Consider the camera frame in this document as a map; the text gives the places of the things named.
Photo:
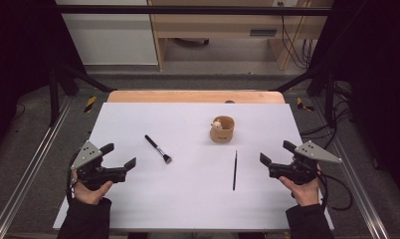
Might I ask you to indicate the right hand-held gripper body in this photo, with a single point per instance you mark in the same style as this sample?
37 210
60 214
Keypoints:
302 172

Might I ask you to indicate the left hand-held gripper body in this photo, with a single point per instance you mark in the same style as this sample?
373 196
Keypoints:
92 172

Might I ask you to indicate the black makeup brush silver ferrule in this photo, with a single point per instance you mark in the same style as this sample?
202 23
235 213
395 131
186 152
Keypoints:
153 142

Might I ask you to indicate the thin black eyeliner pencil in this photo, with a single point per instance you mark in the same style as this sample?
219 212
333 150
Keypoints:
235 172

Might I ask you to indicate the tan holder cup with figurine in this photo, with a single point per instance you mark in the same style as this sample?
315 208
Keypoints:
223 134

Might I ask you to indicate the person's right hand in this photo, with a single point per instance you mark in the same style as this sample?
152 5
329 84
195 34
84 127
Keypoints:
305 194

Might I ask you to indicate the person's left hand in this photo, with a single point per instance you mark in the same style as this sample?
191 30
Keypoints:
88 196

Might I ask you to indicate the yellow black tape marker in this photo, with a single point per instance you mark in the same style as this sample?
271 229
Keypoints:
300 104
90 104

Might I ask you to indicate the black metal stand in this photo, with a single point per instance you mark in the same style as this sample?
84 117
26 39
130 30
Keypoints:
54 99
329 99

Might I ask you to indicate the wooden table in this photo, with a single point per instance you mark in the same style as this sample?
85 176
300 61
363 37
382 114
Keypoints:
188 97

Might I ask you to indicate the white cabinet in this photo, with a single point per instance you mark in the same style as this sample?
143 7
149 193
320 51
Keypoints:
111 40

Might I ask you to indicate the black curtain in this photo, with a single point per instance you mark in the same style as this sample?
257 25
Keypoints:
19 49
377 66

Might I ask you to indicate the grey footrest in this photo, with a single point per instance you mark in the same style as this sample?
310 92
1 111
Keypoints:
191 42

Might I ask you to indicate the light wooden desk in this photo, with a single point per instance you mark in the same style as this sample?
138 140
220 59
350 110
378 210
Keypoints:
214 25

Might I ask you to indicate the aluminium rail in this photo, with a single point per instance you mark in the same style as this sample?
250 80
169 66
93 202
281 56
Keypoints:
32 159
357 179

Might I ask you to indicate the black horizontal frame bar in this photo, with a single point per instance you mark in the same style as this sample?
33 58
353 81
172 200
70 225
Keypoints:
188 10

